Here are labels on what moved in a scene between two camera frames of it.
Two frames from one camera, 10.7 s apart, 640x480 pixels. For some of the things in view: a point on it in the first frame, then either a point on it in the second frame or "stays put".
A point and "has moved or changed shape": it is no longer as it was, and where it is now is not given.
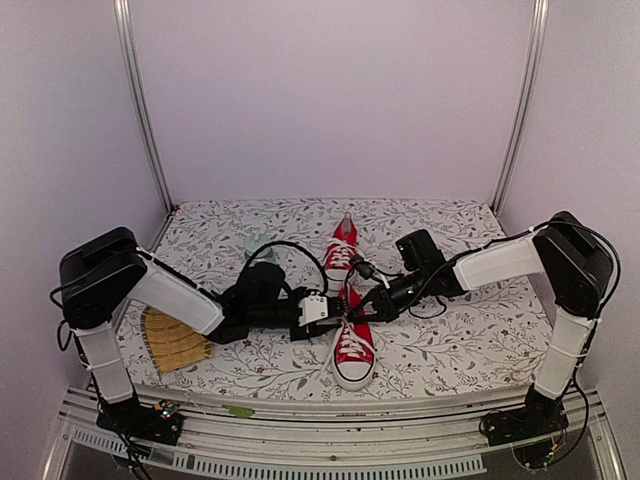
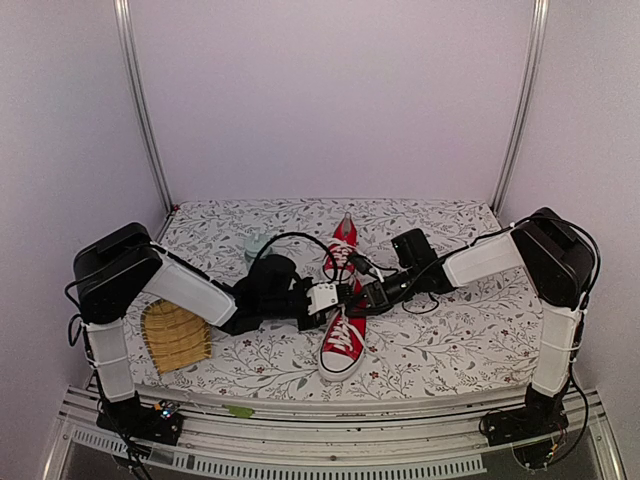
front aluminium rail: [322, 436] stays put
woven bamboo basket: [171, 343] stays put
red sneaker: [354, 364] has moved or changed shape
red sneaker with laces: [341, 250] stays put
